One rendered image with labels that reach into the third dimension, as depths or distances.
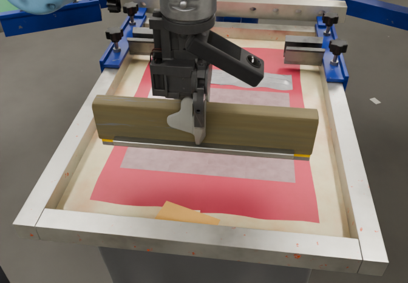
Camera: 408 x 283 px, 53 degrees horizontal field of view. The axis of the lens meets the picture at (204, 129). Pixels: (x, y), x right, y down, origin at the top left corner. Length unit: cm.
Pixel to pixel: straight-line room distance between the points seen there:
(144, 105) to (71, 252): 133
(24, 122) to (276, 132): 216
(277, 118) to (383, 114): 213
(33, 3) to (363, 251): 55
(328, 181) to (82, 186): 46
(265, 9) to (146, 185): 72
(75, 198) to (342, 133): 53
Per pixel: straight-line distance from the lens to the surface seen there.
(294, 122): 63
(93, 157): 85
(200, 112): 58
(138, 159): 83
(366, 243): 69
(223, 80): 104
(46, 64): 322
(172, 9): 53
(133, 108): 65
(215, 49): 56
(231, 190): 76
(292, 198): 76
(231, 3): 128
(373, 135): 254
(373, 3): 168
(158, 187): 77
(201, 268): 88
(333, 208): 77
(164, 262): 87
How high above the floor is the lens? 152
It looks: 40 degrees down
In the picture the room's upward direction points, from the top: straight up
